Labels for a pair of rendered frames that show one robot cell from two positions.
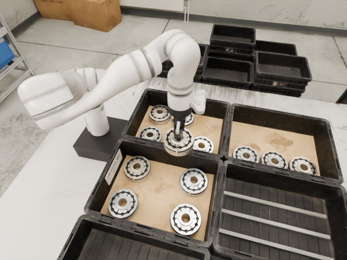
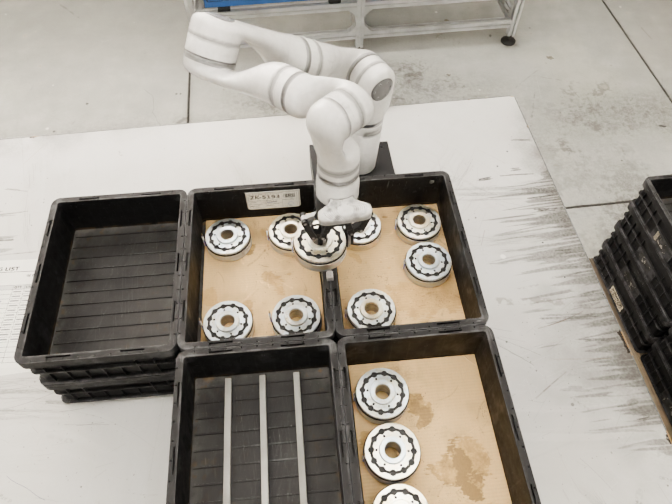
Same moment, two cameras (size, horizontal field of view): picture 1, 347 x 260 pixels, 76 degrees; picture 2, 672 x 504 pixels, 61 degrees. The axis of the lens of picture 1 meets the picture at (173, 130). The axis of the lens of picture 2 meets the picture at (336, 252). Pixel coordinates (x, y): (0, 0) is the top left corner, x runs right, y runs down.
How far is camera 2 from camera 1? 0.74 m
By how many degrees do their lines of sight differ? 40
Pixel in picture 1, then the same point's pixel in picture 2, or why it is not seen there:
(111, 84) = (244, 79)
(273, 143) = (454, 454)
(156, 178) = (287, 267)
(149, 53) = (293, 83)
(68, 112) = (201, 68)
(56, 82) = (215, 34)
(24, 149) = not seen: hidden behind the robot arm
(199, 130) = (416, 302)
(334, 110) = not seen: outside the picture
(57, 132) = not seen: hidden behind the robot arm
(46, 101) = (192, 42)
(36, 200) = (226, 157)
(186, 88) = (322, 170)
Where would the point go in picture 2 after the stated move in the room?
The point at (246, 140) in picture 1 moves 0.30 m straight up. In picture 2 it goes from (435, 394) to (463, 324)
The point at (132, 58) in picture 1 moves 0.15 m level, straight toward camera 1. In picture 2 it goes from (278, 72) to (188, 106)
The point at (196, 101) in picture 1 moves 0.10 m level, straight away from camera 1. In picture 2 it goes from (336, 206) to (395, 196)
